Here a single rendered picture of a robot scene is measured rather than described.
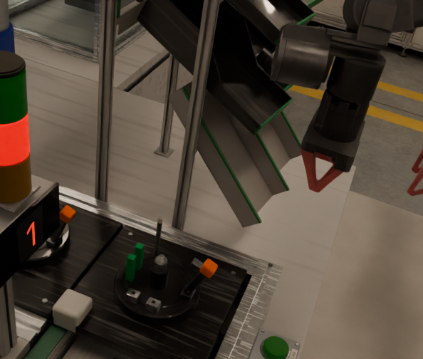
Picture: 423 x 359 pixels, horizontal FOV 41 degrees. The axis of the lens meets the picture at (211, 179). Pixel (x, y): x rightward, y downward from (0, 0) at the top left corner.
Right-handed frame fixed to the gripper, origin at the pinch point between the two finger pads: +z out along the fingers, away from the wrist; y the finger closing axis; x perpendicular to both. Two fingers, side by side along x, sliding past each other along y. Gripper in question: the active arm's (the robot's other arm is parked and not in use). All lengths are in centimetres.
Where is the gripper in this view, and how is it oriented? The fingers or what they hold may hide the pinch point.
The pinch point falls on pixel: (315, 185)
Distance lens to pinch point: 78.5
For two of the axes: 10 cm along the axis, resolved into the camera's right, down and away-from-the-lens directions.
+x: 9.2, 3.4, -1.9
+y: -3.6, 5.2, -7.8
